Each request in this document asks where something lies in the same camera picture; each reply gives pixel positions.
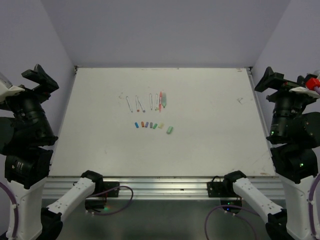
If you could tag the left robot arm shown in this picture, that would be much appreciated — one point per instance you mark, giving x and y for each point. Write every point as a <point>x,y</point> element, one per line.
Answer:
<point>25,141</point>

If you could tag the green highlighter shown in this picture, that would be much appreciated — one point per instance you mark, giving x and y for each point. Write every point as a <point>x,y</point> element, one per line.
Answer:
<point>164,99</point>

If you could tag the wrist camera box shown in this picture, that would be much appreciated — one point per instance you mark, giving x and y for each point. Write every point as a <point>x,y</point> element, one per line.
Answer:
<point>309,85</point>
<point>7,89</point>

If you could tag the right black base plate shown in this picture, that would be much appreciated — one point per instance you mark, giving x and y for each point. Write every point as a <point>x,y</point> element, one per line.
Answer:
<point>216,188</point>

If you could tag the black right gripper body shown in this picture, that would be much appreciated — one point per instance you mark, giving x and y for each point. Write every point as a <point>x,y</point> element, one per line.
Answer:
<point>287,102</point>

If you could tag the pink capped pen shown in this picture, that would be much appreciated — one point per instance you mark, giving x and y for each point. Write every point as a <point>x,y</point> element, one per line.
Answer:
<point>160,94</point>

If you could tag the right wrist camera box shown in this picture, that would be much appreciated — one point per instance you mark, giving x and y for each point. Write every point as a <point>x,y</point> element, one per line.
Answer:
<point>309,85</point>

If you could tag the aluminium front rail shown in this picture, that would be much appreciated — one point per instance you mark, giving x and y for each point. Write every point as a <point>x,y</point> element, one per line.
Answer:
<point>164,188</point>

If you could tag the blue capped white pen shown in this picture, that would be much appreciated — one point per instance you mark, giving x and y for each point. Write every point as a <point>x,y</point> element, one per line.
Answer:
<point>129,104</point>

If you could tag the green capped white pen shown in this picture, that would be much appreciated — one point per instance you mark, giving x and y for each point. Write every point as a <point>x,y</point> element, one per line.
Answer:
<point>156,101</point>

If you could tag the green highlighter cap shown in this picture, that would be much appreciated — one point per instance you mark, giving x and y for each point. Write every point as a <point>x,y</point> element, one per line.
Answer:
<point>169,130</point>

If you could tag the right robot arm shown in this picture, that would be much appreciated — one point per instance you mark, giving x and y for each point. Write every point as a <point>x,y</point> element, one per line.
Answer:
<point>294,135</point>

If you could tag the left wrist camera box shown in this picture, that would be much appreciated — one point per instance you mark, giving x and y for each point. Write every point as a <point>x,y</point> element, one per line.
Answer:
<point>7,89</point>

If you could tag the yellow pen cap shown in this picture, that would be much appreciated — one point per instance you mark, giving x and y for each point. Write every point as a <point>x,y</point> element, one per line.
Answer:
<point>161,125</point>

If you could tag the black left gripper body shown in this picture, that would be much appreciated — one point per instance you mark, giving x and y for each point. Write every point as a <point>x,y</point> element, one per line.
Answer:
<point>27,104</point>

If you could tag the purple capped white pen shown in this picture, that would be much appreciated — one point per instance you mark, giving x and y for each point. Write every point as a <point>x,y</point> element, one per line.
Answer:
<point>140,104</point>

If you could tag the orange capped white pen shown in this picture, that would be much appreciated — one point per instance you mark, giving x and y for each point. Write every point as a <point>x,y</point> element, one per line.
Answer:
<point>137,104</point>

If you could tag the grey capped white pen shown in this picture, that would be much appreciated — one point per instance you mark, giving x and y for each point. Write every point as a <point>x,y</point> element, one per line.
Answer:
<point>151,101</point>

